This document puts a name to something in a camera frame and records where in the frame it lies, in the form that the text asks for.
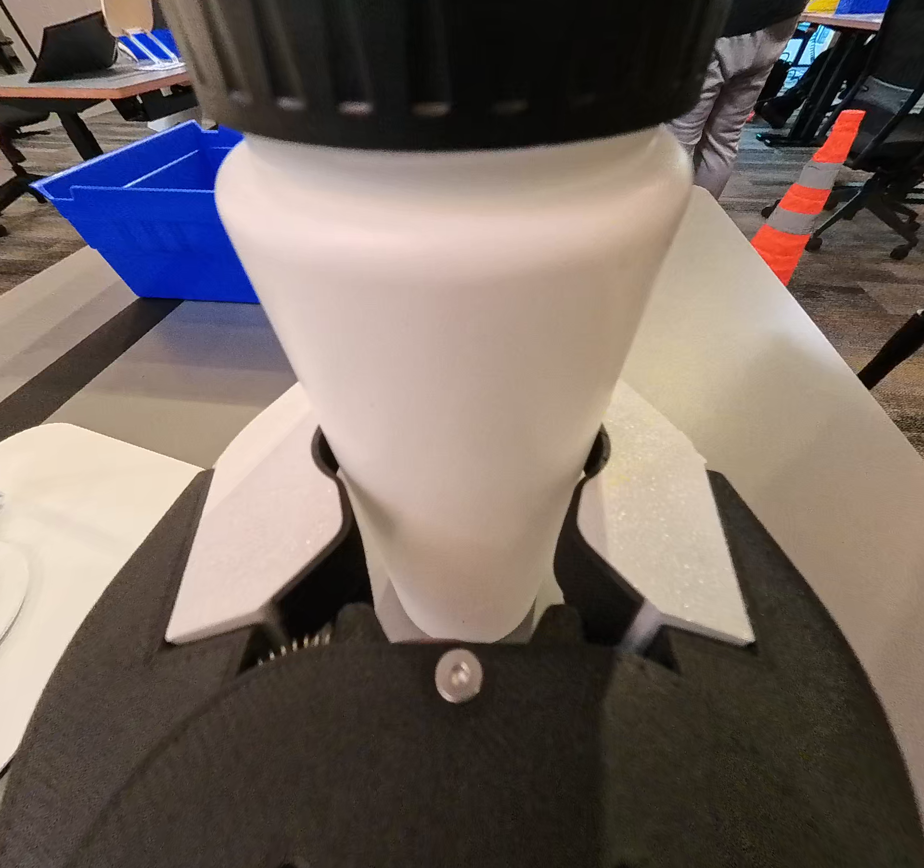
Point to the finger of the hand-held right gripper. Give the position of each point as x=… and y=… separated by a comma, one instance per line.
x=173, y=16

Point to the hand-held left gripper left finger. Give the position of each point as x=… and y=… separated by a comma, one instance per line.
x=260, y=536

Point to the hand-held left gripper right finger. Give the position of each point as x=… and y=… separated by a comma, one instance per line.
x=650, y=521

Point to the blue plastic bin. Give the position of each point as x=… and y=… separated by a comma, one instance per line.
x=162, y=41
x=144, y=240

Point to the white plastic bottle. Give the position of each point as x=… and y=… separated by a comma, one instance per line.
x=455, y=305

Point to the black bottle lid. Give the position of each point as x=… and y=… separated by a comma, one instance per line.
x=469, y=30

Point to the black laptop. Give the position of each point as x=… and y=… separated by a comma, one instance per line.
x=72, y=48

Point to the brown desk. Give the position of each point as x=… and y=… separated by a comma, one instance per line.
x=72, y=88
x=844, y=19

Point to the clear round stand foot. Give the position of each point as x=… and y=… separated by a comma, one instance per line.
x=11, y=593

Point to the black tripod leg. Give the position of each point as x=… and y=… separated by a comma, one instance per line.
x=895, y=348

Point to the orange traffic cone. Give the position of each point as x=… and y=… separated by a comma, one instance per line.
x=801, y=211

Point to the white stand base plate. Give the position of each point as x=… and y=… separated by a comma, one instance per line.
x=94, y=521

